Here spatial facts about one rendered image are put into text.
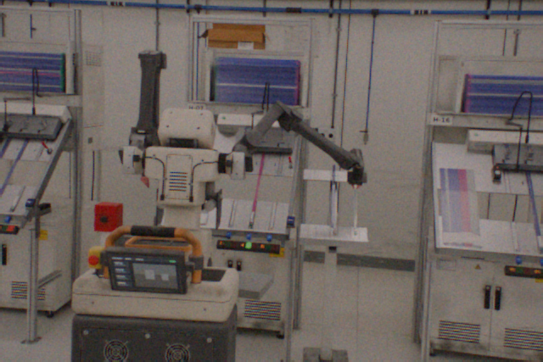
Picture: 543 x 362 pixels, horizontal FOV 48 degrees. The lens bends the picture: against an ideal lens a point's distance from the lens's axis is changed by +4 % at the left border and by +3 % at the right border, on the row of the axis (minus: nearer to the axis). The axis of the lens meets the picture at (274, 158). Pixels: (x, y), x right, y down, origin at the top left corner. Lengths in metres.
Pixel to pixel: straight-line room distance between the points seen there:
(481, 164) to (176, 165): 1.84
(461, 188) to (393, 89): 1.80
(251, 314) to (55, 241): 1.27
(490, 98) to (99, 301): 2.36
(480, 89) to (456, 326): 1.33
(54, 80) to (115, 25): 1.61
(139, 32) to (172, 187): 3.16
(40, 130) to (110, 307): 1.93
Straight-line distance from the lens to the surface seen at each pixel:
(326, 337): 3.44
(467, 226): 3.27
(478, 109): 3.56
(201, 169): 2.33
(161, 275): 2.04
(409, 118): 5.03
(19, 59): 4.08
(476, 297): 3.61
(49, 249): 3.97
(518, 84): 3.60
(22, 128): 3.97
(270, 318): 3.66
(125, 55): 5.42
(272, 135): 3.48
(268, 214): 3.24
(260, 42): 3.93
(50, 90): 3.99
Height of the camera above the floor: 1.49
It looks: 7 degrees down
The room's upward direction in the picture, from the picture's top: 3 degrees clockwise
